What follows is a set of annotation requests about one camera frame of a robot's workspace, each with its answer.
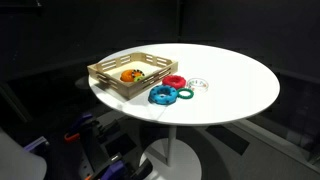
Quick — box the red ribbed toy ring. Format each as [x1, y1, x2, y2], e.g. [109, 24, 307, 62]
[161, 74, 187, 90]

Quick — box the orange toy ring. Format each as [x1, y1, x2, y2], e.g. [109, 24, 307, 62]
[119, 69, 136, 83]

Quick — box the slatted wooden tray box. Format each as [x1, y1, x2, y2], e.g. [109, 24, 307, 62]
[87, 51, 179, 100]

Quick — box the purple black clamp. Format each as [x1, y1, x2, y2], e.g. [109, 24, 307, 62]
[23, 135, 51, 154]
[68, 113, 95, 134]
[84, 159, 134, 180]

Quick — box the green thin toy ring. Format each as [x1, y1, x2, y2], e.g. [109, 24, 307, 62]
[176, 87, 195, 101]

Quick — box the blue dotted toy ring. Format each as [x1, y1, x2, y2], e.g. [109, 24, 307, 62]
[147, 84, 179, 106]

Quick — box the clear printed toy ring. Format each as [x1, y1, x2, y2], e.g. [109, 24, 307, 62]
[185, 77, 210, 93]

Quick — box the white rounded object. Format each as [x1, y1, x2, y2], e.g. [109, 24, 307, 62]
[0, 129, 48, 180]

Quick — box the white table pedestal base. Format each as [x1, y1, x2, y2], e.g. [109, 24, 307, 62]
[139, 124, 203, 180]

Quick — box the orange clamp handle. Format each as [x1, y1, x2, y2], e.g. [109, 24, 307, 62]
[63, 132, 81, 144]

